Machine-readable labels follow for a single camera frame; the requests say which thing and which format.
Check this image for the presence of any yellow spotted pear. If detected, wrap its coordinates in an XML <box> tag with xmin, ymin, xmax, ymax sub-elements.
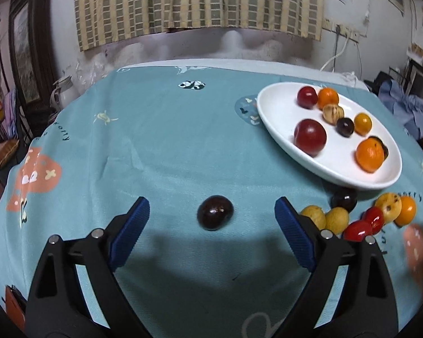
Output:
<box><xmin>374</xmin><ymin>192</ymin><xmax>403</xmax><ymax>223</ymax></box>

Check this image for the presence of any dark framed painting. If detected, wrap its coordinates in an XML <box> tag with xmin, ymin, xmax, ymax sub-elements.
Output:
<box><xmin>9</xmin><ymin>0</ymin><xmax>59</xmax><ymax>113</ymax></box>

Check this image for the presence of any white ceramic jug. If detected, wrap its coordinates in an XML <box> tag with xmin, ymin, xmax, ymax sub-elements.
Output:
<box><xmin>50</xmin><ymin>75</ymin><xmax>80</xmax><ymax>113</ymax></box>

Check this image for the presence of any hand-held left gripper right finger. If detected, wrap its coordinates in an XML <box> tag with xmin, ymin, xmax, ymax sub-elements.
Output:
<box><xmin>274</xmin><ymin>196</ymin><xmax>399</xmax><ymax>338</ymax></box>

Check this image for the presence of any dark purple plum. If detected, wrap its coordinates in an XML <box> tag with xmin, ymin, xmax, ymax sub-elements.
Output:
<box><xmin>197</xmin><ymin>195</ymin><xmax>234</xmax><ymax>232</ymax></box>

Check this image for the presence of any long cardboard box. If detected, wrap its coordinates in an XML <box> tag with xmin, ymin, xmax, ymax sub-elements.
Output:
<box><xmin>407</xmin><ymin>44</ymin><xmax>423</xmax><ymax>69</ymax></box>

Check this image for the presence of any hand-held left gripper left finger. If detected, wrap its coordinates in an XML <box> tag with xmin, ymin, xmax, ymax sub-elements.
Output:
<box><xmin>25</xmin><ymin>196</ymin><xmax>152</xmax><ymax>338</ymax></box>

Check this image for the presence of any beige wall socket panel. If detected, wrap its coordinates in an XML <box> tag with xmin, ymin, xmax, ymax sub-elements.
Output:
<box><xmin>322</xmin><ymin>19</ymin><xmax>361</xmax><ymax>43</ymax></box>

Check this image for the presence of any dark purple mangosteen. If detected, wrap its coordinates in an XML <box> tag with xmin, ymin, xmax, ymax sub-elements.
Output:
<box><xmin>370</xmin><ymin>136</ymin><xmax>389</xmax><ymax>163</ymax></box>

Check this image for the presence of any orange mandarin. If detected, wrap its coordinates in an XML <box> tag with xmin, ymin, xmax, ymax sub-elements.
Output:
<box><xmin>355</xmin><ymin>137</ymin><xmax>385</xmax><ymax>173</ymax></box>
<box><xmin>394</xmin><ymin>195</ymin><xmax>417</xmax><ymax>227</ymax></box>
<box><xmin>317</xmin><ymin>88</ymin><xmax>340</xmax><ymax>110</ymax></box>

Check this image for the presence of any smooth orange persimmon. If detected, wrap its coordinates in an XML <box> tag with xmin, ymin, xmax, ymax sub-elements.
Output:
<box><xmin>353</xmin><ymin>112</ymin><xmax>372</xmax><ymax>136</ymax></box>

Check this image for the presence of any dark cloth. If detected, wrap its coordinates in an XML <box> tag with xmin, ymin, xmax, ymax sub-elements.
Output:
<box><xmin>365</xmin><ymin>71</ymin><xmax>392</xmax><ymax>92</ymax></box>

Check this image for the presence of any teal printed tablecloth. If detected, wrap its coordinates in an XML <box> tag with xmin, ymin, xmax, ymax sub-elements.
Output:
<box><xmin>0</xmin><ymin>64</ymin><xmax>423</xmax><ymax>338</ymax></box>

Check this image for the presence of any clear plastic bag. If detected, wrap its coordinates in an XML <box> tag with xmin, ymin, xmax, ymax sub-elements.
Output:
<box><xmin>74</xmin><ymin>61</ymin><xmax>110</xmax><ymax>88</ymax></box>

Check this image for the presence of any white oval plate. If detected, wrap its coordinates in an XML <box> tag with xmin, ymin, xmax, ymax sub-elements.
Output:
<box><xmin>257</xmin><ymin>82</ymin><xmax>403</xmax><ymax>191</ymax></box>

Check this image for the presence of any blue clothes pile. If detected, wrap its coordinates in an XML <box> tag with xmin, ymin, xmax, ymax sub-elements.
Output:
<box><xmin>379</xmin><ymin>79</ymin><xmax>423</xmax><ymax>138</ymax></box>

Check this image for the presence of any small dark plum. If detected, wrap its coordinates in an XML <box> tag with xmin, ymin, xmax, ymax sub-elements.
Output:
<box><xmin>336</xmin><ymin>117</ymin><xmax>355</xmax><ymax>138</ymax></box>
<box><xmin>331</xmin><ymin>187</ymin><xmax>358</xmax><ymax>214</ymax></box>

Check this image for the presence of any brown woven cushion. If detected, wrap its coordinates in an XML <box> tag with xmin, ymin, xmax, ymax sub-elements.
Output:
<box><xmin>0</xmin><ymin>139</ymin><xmax>20</xmax><ymax>171</ymax></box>

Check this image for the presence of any white sheet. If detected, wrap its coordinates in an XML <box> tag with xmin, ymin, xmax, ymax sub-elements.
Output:
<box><xmin>120</xmin><ymin>58</ymin><xmax>367</xmax><ymax>90</ymax></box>

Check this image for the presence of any red plum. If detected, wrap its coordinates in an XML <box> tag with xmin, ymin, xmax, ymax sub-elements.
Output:
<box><xmin>294</xmin><ymin>119</ymin><xmax>327</xmax><ymax>156</ymax></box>
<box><xmin>297</xmin><ymin>85</ymin><xmax>318</xmax><ymax>109</ymax></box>

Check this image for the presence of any white power cable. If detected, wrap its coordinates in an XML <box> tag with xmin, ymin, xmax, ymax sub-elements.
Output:
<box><xmin>319</xmin><ymin>35</ymin><xmax>349</xmax><ymax>73</ymax></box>

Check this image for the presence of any checked beige curtain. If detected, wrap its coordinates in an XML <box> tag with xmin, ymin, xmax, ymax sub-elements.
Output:
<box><xmin>73</xmin><ymin>0</ymin><xmax>325</xmax><ymax>53</ymax></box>

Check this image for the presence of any purple cloth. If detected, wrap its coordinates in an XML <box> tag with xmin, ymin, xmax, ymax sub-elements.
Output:
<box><xmin>3</xmin><ymin>90</ymin><xmax>20</xmax><ymax>138</ymax></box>

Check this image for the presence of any tan russet pear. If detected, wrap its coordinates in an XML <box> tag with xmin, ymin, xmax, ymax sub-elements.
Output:
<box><xmin>322</xmin><ymin>104</ymin><xmax>345</xmax><ymax>124</ymax></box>

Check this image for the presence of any small yellow loquat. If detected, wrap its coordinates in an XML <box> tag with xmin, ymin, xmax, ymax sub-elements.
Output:
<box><xmin>325</xmin><ymin>207</ymin><xmax>350</xmax><ymax>235</ymax></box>
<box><xmin>299</xmin><ymin>205</ymin><xmax>327</xmax><ymax>230</ymax></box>

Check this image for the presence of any red cherry tomato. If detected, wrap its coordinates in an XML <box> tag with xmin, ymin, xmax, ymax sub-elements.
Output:
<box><xmin>343</xmin><ymin>220</ymin><xmax>373</xmax><ymax>242</ymax></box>
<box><xmin>362</xmin><ymin>206</ymin><xmax>385</xmax><ymax>235</ymax></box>

